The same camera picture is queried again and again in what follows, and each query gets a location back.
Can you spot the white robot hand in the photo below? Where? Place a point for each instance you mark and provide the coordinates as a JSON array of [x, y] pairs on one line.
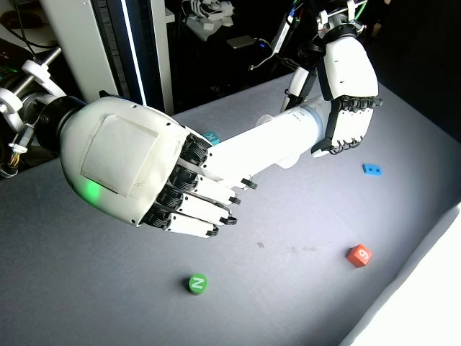
[[349, 68], [122, 155]]

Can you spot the large translucent plastic syringe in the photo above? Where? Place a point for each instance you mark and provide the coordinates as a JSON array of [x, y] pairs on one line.
[[273, 144]]

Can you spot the white flat bar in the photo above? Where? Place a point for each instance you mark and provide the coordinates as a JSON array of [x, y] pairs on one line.
[[282, 32]]

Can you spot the teal cube block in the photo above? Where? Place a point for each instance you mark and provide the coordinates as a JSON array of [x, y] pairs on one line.
[[211, 137]]

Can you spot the blue flat block two holes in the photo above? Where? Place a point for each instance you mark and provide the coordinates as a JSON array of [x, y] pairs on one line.
[[372, 169]]

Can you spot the white robot body column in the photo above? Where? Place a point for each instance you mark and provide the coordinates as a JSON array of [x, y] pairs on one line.
[[90, 54]]

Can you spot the grey power bank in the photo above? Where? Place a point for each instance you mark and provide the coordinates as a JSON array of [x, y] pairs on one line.
[[240, 42]]

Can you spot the grey table cloth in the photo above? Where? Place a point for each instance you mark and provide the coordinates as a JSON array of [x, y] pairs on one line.
[[108, 270]]

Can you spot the green round block letter N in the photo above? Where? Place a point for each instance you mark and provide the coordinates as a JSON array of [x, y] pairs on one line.
[[197, 283]]

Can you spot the white parts pile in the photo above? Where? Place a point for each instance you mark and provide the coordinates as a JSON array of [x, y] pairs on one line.
[[207, 19]]

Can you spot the red block number 9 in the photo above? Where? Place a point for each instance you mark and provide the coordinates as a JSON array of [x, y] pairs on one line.
[[359, 255]]

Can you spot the bright white side panel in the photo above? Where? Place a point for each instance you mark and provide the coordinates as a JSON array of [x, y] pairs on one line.
[[432, 306]]

